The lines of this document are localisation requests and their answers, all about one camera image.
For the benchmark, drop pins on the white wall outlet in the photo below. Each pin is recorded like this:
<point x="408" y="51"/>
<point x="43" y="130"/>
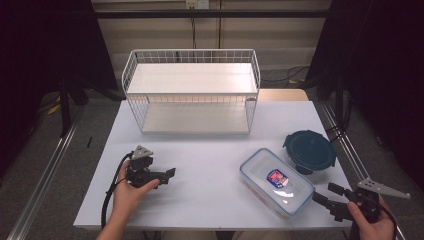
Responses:
<point x="197" y="3"/>

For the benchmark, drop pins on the person's right hand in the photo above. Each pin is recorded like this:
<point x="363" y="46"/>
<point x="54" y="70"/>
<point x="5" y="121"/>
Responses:
<point x="375" y="231"/>

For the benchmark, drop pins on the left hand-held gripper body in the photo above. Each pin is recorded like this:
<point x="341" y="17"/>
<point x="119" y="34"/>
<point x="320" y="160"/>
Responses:
<point x="138" y="166"/>

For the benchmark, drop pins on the thin vertical pole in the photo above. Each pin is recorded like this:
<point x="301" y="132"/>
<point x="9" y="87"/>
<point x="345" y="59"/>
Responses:
<point x="220" y="26"/>

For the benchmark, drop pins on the clear rectangular food container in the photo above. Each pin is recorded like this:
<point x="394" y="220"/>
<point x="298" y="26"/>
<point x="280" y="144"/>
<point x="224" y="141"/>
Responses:
<point x="263" y="170"/>

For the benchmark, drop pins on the small black floor object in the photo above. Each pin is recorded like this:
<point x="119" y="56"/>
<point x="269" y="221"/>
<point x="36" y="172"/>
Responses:
<point x="89" y="142"/>

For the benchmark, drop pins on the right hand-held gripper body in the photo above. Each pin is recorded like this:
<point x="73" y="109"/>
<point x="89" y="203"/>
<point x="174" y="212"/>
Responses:
<point x="368" y="200"/>

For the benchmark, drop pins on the round dark teal food container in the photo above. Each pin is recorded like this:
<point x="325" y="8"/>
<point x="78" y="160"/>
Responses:
<point x="310" y="150"/>

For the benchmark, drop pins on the person's left hand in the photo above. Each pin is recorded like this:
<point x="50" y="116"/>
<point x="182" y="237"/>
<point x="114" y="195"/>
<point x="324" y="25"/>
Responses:
<point x="126" y="196"/>

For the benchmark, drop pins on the small wooden table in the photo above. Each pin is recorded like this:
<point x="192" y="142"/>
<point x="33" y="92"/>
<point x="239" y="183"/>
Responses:
<point x="283" y="95"/>

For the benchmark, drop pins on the aluminium floor rail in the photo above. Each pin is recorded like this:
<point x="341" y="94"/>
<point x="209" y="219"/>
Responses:
<point x="353" y="156"/>
<point x="43" y="180"/>

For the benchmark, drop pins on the black metal stand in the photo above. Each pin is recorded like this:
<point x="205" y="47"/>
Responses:
<point x="65" y="110"/>
<point x="339" y="100"/>

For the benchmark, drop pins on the black curtain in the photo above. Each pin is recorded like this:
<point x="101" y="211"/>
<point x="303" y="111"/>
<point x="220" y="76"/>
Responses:
<point x="383" y="66"/>
<point x="40" y="50"/>

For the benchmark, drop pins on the black horizontal beam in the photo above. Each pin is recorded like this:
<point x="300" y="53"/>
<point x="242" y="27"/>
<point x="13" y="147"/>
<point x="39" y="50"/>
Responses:
<point x="206" y="13"/>

